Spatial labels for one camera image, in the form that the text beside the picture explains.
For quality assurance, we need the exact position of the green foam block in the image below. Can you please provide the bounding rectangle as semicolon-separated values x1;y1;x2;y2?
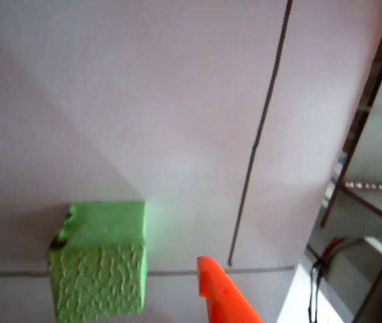
46;200;149;323

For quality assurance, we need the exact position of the white paper sheet with lines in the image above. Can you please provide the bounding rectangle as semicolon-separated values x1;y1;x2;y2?
0;0;382;323

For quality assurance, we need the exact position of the black and red cable bundle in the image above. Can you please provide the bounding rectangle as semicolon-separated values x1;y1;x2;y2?
306;236;346;323

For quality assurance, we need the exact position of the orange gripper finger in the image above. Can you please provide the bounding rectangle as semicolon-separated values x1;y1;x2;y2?
196;256;264;323

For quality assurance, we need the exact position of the brown wooden frame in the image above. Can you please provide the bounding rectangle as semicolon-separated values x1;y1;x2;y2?
321;0;382;230

